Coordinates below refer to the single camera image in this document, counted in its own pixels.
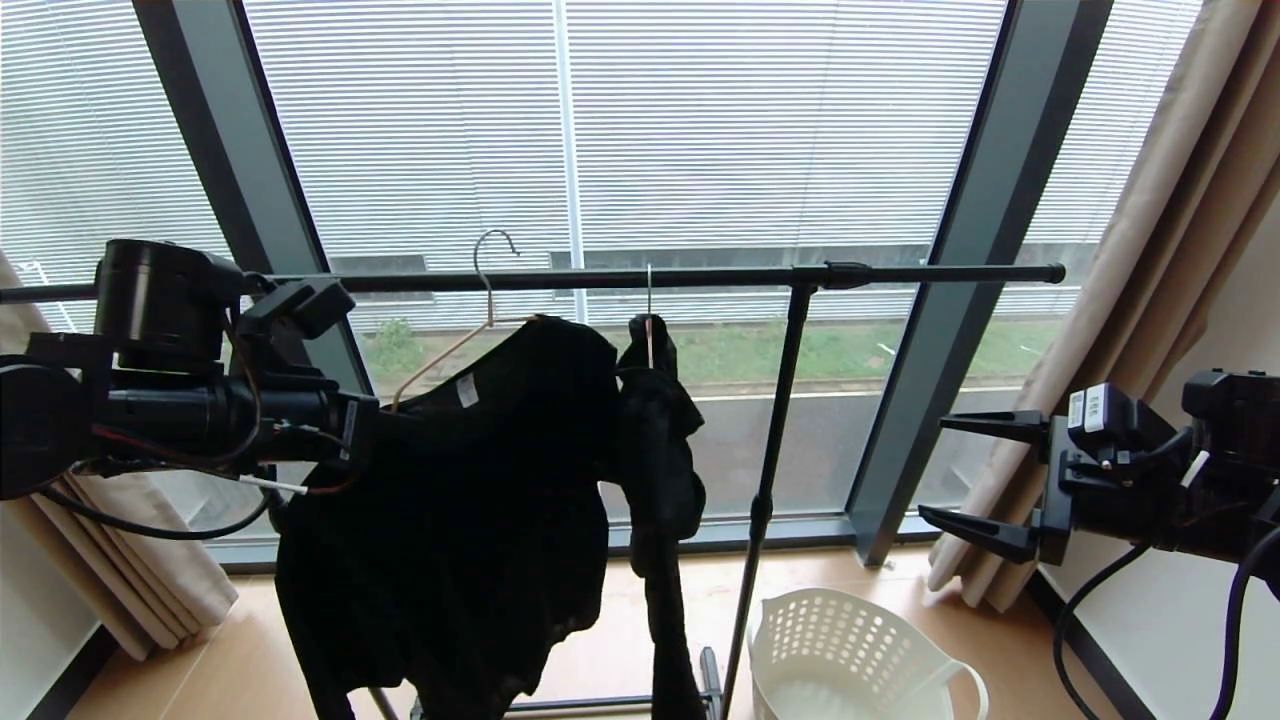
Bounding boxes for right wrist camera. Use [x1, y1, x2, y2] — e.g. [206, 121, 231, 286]
[1063, 382, 1179, 471]

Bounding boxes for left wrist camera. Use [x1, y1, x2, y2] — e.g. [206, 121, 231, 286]
[235, 278, 358, 391]

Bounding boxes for black trousers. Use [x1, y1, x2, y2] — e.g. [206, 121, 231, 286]
[613, 313, 708, 720]

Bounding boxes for white laundry basket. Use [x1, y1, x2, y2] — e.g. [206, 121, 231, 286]
[748, 587, 991, 720]

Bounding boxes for black clothes rack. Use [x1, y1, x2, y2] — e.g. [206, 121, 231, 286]
[0, 260, 1067, 720]

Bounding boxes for beige curtain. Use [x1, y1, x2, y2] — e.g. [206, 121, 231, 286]
[0, 250, 241, 663]
[925, 0, 1280, 613]

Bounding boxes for black cable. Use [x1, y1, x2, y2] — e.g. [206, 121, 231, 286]
[1208, 525, 1280, 720]
[35, 485, 276, 542]
[1052, 540, 1156, 720]

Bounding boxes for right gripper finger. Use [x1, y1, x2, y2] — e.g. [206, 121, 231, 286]
[938, 408, 1051, 448]
[917, 504, 1043, 567]

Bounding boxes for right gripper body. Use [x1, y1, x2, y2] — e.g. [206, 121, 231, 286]
[1038, 413, 1201, 568]

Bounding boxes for window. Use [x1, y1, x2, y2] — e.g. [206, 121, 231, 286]
[0, 0, 1206, 591]

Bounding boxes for black short-sleeved shirt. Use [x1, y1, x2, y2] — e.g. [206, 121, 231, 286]
[275, 315, 621, 720]

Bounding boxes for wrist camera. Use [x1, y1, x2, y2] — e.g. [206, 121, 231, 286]
[235, 278, 358, 391]
[1063, 382, 1179, 471]

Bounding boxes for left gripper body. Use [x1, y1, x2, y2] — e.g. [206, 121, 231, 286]
[240, 383, 381, 472]

